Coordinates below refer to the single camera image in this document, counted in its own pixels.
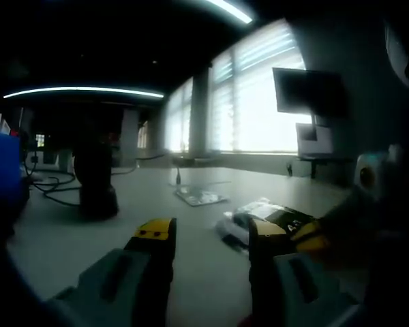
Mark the silver sheet goods packet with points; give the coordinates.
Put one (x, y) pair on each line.
(201, 198)

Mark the open laptop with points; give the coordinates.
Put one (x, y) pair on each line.
(322, 143)

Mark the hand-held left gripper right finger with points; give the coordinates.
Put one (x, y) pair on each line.
(276, 272)

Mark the white table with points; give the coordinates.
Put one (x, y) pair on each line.
(204, 238)

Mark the black white sheet goods packet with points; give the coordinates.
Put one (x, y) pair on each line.
(259, 211)

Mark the window with white blinds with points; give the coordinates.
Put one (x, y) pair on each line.
(177, 129)
(259, 129)

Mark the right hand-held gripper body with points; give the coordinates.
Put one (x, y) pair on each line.
(364, 173)

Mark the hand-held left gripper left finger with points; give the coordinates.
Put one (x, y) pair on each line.
(146, 269)

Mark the white ceiling light strip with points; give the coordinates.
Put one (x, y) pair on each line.
(235, 13)
(82, 89)

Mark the blue box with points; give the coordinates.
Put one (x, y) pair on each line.
(3, 160)

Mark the black laptop stand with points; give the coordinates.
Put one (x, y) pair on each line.
(313, 168)

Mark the black wall monitor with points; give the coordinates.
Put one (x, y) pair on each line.
(306, 92)

